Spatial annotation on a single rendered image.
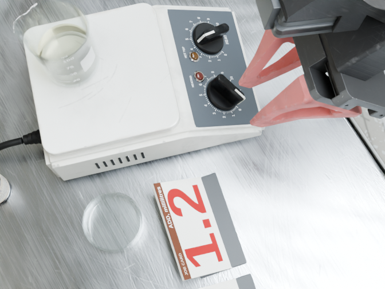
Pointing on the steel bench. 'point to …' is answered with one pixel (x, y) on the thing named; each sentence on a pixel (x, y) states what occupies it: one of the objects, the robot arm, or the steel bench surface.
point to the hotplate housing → (130, 157)
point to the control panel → (211, 67)
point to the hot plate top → (110, 87)
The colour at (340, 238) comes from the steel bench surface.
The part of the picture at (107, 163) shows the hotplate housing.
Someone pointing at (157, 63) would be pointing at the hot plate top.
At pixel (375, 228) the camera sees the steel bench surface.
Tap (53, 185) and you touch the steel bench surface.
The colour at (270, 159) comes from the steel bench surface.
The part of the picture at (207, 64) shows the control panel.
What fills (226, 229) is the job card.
